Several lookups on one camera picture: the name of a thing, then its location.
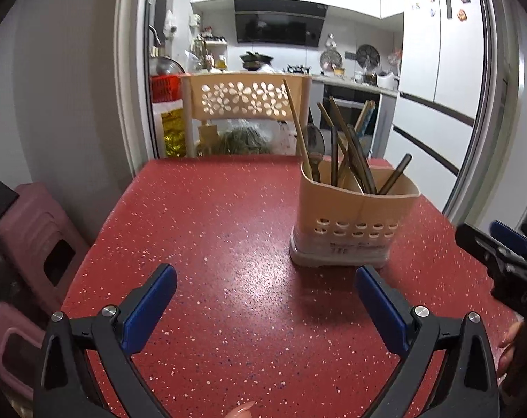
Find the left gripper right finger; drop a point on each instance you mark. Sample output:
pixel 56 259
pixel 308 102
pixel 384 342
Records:
pixel 466 383

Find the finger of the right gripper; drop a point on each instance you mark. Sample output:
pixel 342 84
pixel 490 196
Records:
pixel 508 237
pixel 483 248

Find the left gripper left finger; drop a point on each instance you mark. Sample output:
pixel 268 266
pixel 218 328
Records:
pixel 65 384

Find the dark brown chopstick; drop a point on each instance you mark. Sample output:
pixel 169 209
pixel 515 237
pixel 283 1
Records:
pixel 395 175

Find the light bamboo chopstick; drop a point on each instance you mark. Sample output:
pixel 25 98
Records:
pixel 301 145

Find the right hand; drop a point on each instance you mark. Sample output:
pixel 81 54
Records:
pixel 511 355

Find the left hand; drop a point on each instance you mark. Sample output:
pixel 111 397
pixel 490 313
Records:
pixel 241 411

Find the white refrigerator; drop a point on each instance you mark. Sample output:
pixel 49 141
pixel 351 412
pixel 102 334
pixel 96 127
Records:
pixel 441 72

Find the beige plastic utensil holder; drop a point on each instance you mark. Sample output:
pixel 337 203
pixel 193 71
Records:
pixel 342 225

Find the pink plastic stool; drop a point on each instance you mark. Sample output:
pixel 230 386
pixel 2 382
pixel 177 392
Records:
pixel 38 238

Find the bamboo chopstick long diagonal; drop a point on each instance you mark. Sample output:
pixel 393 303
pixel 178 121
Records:
pixel 333 134

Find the bamboo chopstick upper crossing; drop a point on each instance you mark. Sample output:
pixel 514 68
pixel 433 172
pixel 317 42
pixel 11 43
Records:
pixel 358 146

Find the built-in black oven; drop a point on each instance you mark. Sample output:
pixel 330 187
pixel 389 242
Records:
pixel 350 102

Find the yellow packaged bag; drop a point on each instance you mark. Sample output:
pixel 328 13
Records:
pixel 174 133

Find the black cooking pot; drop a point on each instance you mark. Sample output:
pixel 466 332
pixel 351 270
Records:
pixel 252 61

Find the beige flower-pattern storage rack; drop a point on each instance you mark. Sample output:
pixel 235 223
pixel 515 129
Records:
pixel 246 96

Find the red plastic basket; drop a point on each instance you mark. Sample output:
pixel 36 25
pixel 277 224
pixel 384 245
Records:
pixel 165 88

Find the black range hood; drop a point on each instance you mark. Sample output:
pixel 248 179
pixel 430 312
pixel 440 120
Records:
pixel 289 22

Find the metal bowl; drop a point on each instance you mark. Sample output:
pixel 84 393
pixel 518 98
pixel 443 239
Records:
pixel 164 66

